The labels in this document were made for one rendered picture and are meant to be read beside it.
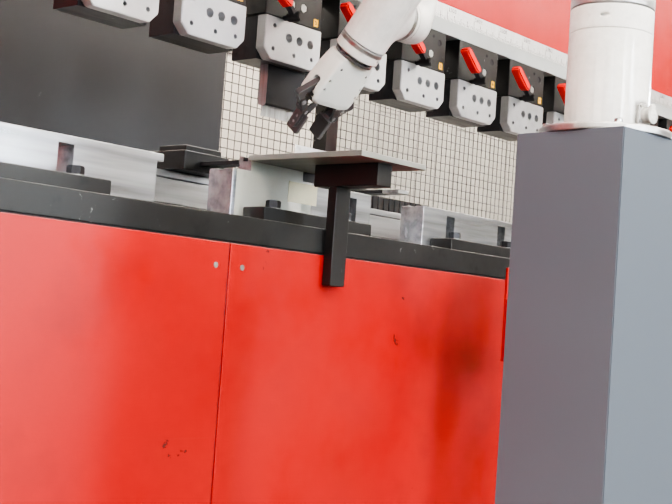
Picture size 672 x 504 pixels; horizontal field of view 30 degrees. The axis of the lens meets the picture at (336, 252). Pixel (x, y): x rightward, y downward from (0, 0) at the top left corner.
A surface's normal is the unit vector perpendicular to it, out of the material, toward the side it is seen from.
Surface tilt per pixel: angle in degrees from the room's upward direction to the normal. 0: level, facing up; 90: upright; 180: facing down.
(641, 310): 90
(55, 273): 90
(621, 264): 90
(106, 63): 90
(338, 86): 132
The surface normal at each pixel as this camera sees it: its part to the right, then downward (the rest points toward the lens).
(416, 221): -0.65, -0.09
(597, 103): -0.40, -0.08
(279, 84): 0.76, 0.01
